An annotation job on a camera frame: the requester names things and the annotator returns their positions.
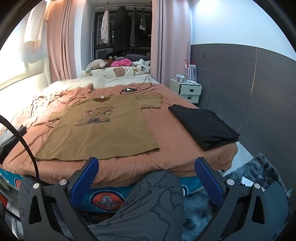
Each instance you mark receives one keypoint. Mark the hanging floral garment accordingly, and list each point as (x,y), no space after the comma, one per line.
(105,27)

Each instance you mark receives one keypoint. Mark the cream padded headboard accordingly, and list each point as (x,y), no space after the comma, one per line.
(23,81)

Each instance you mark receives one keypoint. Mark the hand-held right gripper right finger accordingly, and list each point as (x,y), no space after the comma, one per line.
(208,183)

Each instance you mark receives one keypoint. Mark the bear print pillow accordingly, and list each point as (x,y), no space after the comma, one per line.
(119,71)

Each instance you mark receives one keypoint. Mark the white patterned pillow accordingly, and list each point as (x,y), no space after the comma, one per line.
(141,63)

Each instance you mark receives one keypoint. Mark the grey pillow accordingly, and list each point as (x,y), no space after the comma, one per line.
(136,57)

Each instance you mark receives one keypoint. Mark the white two-drawer nightstand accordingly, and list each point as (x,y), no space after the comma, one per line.
(189,92)

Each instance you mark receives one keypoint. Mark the cream duvet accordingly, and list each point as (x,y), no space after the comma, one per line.
(92,82)

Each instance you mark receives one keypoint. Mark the white power strip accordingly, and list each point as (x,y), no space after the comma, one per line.
(192,82)

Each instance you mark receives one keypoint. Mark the folded grey clothes stack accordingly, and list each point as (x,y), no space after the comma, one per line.
(9,143)

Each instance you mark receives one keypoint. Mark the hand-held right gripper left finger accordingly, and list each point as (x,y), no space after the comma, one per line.
(84,179)

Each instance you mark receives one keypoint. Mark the hanging black coat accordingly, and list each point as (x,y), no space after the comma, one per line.
(121,30)

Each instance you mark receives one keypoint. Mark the bed with orange blanket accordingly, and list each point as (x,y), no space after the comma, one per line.
(173,157)

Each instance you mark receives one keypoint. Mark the olive brown printed t-shirt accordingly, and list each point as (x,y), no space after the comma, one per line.
(104,134)

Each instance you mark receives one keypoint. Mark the cream plush toy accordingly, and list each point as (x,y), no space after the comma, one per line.
(97,63)

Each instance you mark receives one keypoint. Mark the small white container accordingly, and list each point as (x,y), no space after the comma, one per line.
(180,78)

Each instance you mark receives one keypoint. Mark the black folded garment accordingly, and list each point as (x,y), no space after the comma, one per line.
(205,127)

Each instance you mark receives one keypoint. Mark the brown plush toy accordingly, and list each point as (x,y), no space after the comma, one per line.
(108,62)

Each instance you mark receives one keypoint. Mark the pink window curtain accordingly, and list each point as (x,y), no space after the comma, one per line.
(60,46)
(171,46)

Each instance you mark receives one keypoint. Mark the grey fluffy rug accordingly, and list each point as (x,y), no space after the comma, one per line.
(266,166)

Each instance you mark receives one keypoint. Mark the hanging white shirt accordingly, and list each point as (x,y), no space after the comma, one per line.
(34,25)

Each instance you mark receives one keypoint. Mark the pink fluffy plush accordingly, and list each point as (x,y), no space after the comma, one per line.
(122,62)

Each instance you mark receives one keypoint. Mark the striped gift bag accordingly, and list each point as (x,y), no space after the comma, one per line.
(190,71)

